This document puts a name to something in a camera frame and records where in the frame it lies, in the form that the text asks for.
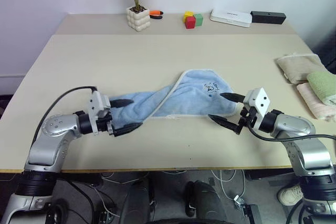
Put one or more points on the white sneaker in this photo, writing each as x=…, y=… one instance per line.
x=288, y=195

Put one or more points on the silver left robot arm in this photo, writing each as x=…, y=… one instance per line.
x=50, y=127

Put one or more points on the white bubbly plant pot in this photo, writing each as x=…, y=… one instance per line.
x=138, y=20

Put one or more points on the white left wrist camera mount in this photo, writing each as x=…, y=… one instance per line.
x=98, y=102

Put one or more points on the black rectangular box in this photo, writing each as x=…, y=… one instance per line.
x=267, y=17

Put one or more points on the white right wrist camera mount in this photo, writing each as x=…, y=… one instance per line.
x=260, y=100

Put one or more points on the green block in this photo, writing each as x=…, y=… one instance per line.
x=199, y=20

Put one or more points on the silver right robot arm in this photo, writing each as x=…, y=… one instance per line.
x=296, y=124

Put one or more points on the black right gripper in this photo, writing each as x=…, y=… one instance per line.
x=247, y=119

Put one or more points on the beige folded towel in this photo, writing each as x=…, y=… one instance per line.
x=299, y=68

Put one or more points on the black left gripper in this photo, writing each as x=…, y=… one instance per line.
x=103, y=125

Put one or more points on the yellow block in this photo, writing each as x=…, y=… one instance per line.
x=187, y=14

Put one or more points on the dark rounded shape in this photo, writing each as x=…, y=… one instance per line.
x=204, y=200
x=135, y=203

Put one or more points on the pink folded towel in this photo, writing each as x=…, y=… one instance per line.
x=312, y=100

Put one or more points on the white flat router box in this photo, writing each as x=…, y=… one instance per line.
x=231, y=17

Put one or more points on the light blue towel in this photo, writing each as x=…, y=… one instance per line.
x=189, y=98

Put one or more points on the red block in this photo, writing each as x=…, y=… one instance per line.
x=190, y=22

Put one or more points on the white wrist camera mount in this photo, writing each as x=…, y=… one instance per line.
x=98, y=102
x=260, y=100

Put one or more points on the green folded towel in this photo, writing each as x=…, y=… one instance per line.
x=323, y=85

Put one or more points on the orange and black pliers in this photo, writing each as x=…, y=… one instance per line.
x=155, y=13

